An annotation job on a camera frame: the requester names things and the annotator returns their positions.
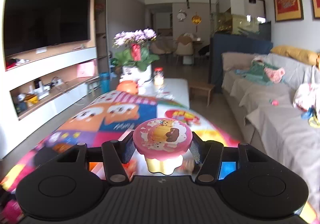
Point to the pastel baby teether toy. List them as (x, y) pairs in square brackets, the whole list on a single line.
[(310, 116)]

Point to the small pink toy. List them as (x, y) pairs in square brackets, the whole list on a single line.
[(274, 102)]

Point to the orange round toy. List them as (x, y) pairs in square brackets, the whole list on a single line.
[(127, 86)]

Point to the white tv wall cabinet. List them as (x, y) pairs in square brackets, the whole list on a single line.
[(50, 63)]

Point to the black flat television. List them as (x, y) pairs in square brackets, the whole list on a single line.
[(47, 13)]

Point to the pink clothing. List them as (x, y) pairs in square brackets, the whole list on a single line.
[(275, 73)]

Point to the wooden side stool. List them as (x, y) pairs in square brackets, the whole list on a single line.
[(201, 88)]

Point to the beige dining chair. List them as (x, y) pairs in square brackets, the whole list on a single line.
[(184, 48)]

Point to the white wall clock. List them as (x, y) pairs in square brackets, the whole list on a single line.
[(181, 15)]

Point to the white pink floral cloth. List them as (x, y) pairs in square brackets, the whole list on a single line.
[(306, 97)]

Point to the clear jar with red lid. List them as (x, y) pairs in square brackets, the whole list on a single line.
[(158, 76)]

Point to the colourful cartoon play mat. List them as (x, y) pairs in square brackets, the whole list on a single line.
[(112, 114)]

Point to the small wooden stool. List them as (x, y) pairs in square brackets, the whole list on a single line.
[(93, 87)]

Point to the glass fish tank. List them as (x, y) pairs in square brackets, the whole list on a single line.
[(237, 21)]

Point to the black chair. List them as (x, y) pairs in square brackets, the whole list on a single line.
[(204, 50)]

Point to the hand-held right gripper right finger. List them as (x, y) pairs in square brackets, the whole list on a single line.
[(196, 151)]

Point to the grey covered sofa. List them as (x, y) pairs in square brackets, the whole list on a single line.
[(275, 119)]

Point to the pink paper bag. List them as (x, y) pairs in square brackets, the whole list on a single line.
[(86, 70)]

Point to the yellow box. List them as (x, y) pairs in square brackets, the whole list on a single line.
[(32, 99)]

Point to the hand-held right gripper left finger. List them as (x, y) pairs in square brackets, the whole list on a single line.
[(128, 150)]

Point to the yellow pillow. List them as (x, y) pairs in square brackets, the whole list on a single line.
[(295, 55)]

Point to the green clothing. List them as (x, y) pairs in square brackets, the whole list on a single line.
[(257, 72)]

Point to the yellow hanging ornament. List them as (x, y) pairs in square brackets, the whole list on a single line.
[(196, 19)]

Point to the potted purple orchid plant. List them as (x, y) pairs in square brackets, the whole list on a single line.
[(136, 51)]

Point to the blue water bottle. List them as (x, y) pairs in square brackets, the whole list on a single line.
[(104, 82)]

